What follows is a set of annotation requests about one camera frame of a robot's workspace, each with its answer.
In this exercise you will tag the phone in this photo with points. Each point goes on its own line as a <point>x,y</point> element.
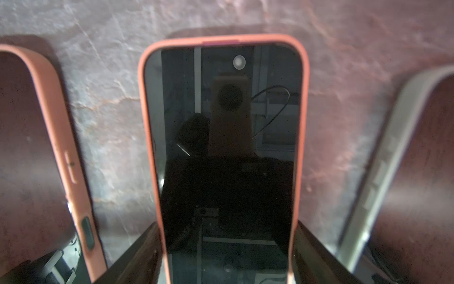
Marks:
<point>225,120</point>
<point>48,233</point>
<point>403,219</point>

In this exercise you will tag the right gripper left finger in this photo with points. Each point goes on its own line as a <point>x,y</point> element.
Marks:
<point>140,264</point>

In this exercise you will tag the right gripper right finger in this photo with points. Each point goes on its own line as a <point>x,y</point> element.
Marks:
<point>314,264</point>

